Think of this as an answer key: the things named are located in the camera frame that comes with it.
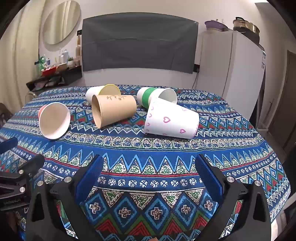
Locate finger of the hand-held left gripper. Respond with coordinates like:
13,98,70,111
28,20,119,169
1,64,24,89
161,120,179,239
0,137,18,158
0,153,45,186

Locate blue patterned tablecloth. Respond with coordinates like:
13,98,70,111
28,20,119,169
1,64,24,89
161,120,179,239
0,84,291,241

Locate white cup pink hearts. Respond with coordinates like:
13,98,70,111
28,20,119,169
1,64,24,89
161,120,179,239
144,97,200,139

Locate black shelf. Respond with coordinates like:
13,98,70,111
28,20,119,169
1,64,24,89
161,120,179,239
26,65,83,92

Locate white cup green band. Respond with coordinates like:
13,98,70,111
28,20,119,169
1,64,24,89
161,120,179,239
136,87,178,109

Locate brown door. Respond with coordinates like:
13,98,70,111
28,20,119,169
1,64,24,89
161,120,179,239
266,50,296,151

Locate oval wall mirror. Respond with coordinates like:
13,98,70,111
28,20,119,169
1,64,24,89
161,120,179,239
42,0,81,45

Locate red container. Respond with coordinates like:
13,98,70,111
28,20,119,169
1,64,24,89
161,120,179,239
42,68,58,77

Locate grey cloth cover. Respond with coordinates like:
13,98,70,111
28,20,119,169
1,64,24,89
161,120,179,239
81,16,199,74

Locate metal cooking pot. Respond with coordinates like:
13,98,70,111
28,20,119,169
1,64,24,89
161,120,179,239
232,17,260,35

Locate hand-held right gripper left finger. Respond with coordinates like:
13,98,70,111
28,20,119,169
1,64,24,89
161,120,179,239
25,155,104,241

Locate black power cable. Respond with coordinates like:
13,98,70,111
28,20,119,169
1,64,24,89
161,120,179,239
191,64,201,90

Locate brown paper cup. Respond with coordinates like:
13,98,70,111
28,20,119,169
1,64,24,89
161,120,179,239
92,94,137,129

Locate pink paper cup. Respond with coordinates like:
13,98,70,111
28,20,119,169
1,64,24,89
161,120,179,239
38,102,71,140

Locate purple basin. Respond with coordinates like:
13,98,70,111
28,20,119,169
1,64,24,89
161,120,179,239
205,20,229,32

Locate white cup yellow inside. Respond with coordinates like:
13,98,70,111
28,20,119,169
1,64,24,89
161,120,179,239
85,84,122,103

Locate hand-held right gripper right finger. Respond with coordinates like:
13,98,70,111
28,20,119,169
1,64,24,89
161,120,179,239
195,154,272,241

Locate white refrigerator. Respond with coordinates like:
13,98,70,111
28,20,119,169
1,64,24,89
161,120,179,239
195,30,266,121

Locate white curtain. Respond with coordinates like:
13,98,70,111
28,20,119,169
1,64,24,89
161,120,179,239
0,5,47,109

